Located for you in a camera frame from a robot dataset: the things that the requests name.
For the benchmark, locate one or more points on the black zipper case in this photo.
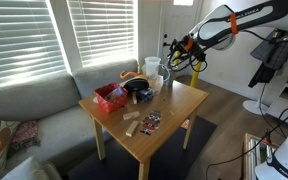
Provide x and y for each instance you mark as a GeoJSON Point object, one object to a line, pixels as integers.
{"type": "Point", "coordinates": [135, 85]}

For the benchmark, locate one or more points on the small thin wooden block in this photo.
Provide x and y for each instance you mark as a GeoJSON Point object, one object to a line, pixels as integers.
{"type": "Point", "coordinates": [134, 98]}

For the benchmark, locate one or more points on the clear packet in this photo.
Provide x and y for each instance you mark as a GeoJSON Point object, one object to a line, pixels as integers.
{"type": "Point", "coordinates": [114, 93]}

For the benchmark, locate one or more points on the white round floor stand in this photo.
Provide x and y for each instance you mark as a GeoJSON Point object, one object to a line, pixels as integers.
{"type": "Point", "coordinates": [254, 106]}

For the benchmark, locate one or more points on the red dotted basket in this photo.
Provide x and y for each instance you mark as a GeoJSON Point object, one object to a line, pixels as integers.
{"type": "Point", "coordinates": [109, 101]}

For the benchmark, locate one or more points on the narrow white window blind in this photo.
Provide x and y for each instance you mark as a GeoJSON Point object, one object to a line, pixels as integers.
{"type": "Point", "coordinates": [102, 30]}

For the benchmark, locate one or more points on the dark hanging jacket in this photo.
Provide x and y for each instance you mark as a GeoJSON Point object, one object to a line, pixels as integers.
{"type": "Point", "coordinates": [270, 56]}

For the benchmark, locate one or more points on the flat wooden block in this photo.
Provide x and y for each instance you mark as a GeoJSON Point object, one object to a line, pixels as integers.
{"type": "Point", "coordinates": [131, 115]}

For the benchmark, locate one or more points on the grey fabric sofa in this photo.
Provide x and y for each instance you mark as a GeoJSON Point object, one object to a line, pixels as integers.
{"type": "Point", "coordinates": [44, 100]}

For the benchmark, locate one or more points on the clear glass jar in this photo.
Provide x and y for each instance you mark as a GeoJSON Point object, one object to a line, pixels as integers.
{"type": "Point", "coordinates": [171, 79]}

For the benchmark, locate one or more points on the dark blue rug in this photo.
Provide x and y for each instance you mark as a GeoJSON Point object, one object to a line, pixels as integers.
{"type": "Point", "coordinates": [170, 160]}

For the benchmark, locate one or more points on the tall yellow stanchion post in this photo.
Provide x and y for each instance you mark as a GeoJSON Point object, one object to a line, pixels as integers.
{"type": "Point", "coordinates": [196, 76]}

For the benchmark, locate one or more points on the red floral cloth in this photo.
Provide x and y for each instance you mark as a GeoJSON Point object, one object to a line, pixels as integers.
{"type": "Point", "coordinates": [25, 135]}

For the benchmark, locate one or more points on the teal round object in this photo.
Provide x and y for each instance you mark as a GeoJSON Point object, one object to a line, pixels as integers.
{"type": "Point", "coordinates": [143, 69]}

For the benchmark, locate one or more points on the pale grey cushion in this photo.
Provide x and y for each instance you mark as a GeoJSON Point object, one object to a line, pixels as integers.
{"type": "Point", "coordinates": [30, 170]}

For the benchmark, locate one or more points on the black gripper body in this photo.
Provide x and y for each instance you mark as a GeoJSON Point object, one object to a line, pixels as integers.
{"type": "Point", "coordinates": [188, 48]}

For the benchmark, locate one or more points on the light wooden table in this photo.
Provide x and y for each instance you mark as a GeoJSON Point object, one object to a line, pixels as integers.
{"type": "Point", "coordinates": [170, 103]}

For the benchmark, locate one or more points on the short yellow stanchion post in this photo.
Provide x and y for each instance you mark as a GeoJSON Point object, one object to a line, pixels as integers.
{"type": "Point", "coordinates": [177, 57]}

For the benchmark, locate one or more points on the small orange floor object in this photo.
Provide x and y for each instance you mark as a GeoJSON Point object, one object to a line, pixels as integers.
{"type": "Point", "coordinates": [185, 125]}

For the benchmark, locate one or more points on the clear plastic pitcher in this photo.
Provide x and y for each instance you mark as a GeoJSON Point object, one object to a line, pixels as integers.
{"type": "Point", "coordinates": [152, 66]}

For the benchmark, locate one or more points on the wooden crate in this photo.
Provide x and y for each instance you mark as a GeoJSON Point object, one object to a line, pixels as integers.
{"type": "Point", "coordinates": [250, 156]}

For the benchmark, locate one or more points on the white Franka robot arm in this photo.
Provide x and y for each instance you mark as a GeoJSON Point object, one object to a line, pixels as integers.
{"type": "Point", "coordinates": [250, 16]}

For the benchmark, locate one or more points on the long wooden block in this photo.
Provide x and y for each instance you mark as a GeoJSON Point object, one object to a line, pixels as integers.
{"type": "Point", "coordinates": [132, 128]}

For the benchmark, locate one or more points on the wide white window blind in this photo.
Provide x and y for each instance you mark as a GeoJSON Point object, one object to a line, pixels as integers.
{"type": "Point", "coordinates": [20, 36]}

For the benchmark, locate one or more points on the orange plush toy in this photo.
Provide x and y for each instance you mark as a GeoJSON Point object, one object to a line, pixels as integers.
{"type": "Point", "coordinates": [127, 74]}

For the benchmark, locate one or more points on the dark blue purple box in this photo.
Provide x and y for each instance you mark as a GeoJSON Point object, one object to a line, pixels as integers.
{"type": "Point", "coordinates": [145, 95]}

